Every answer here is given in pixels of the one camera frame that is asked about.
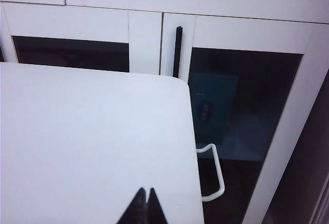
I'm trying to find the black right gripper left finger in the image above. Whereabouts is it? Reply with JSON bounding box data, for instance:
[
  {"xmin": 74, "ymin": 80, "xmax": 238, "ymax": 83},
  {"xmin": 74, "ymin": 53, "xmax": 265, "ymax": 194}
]
[{"xmin": 117, "ymin": 187, "xmax": 147, "ymax": 224}]

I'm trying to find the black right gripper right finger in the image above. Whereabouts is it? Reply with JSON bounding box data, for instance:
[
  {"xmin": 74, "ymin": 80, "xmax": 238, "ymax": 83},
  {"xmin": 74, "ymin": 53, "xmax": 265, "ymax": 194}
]
[{"xmin": 147, "ymin": 188, "xmax": 168, "ymax": 224}]

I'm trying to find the blue box behind glass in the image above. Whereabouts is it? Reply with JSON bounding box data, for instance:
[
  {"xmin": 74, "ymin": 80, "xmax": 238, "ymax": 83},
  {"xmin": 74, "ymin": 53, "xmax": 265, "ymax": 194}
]
[{"xmin": 191, "ymin": 72, "xmax": 240, "ymax": 145}]

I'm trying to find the white glass cabinet door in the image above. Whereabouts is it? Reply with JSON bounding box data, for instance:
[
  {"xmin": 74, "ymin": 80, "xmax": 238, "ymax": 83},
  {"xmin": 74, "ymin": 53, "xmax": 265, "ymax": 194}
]
[
  {"xmin": 0, "ymin": 2, "xmax": 163, "ymax": 76},
  {"xmin": 160, "ymin": 12, "xmax": 326, "ymax": 224}
]

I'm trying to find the white wire table latch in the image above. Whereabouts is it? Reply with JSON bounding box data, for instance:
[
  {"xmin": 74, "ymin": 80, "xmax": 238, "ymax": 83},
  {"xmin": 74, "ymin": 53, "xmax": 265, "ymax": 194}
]
[{"xmin": 196, "ymin": 143, "xmax": 226, "ymax": 203}]

